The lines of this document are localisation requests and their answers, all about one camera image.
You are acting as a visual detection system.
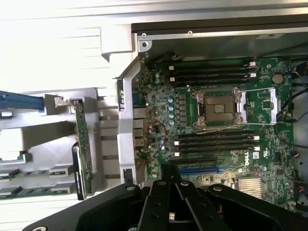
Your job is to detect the disk with blue carrier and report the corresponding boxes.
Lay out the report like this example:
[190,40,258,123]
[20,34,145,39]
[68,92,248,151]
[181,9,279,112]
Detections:
[0,90,46,116]

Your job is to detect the silver rear port block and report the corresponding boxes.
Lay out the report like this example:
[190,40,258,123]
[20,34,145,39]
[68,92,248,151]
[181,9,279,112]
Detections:
[132,107,148,148]

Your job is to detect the green RAM stick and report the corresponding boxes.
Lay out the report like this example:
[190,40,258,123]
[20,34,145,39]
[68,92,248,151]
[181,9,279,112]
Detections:
[0,168,73,180]
[0,187,76,200]

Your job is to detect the round coin battery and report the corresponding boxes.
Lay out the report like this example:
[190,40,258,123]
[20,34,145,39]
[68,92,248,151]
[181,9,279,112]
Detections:
[272,72,284,84]

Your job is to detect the silver and black PC case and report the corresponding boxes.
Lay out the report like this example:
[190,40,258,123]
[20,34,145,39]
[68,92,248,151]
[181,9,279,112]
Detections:
[112,22,308,217]

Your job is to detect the blue expansion slot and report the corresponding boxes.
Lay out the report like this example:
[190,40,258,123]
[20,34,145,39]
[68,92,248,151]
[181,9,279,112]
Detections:
[179,166,220,175]

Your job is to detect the black wire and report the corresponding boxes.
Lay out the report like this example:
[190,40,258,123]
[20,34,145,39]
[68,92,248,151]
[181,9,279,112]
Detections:
[273,90,308,148]

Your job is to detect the grey parts rack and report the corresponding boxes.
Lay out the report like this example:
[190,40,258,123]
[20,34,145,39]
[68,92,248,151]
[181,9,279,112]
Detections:
[0,87,121,201]

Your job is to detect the green Dell motherboard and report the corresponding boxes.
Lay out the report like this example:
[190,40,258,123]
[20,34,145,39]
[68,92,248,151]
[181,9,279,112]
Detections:
[132,56,297,205]

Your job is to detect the silver finned heatsink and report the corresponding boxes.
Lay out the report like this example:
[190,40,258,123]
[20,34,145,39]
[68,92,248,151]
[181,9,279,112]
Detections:
[234,177,264,199]

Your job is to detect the black expansion slot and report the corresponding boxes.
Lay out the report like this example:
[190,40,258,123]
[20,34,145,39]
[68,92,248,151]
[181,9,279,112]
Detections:
[172,155,217,165]

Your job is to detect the thin red wire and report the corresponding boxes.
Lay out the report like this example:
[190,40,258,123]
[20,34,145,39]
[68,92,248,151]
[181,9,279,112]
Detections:
[142,119,168,167]

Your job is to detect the CPU socket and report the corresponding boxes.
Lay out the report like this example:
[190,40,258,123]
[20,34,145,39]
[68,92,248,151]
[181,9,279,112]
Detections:
[195,89,244,126]

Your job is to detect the black RAM slot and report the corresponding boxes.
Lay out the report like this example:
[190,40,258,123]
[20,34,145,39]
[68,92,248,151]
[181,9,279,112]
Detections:
[168,65,256,74]
[169,71,257,79]
[174,141,260,150]
[169,76,257,84]
[174,135,260,145]
[174,146,260,158]
[197,130,255,137]
[154,60,256,68]

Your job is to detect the thin metal locking lever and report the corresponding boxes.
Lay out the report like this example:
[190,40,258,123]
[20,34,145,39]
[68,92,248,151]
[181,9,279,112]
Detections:
[185,84,202,97]

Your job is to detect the green graphics card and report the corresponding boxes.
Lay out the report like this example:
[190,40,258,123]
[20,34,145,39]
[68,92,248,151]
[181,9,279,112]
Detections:
[69,97,95,201]

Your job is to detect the CPU chip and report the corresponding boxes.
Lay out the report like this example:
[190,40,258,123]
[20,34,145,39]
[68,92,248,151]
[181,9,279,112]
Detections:
[0,153,26,163]

